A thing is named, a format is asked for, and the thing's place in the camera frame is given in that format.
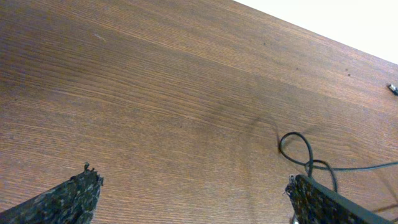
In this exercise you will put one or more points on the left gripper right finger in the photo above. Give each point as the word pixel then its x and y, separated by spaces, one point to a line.
pixel 313 203

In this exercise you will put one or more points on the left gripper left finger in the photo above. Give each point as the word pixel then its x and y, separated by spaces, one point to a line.
pixel 73 201

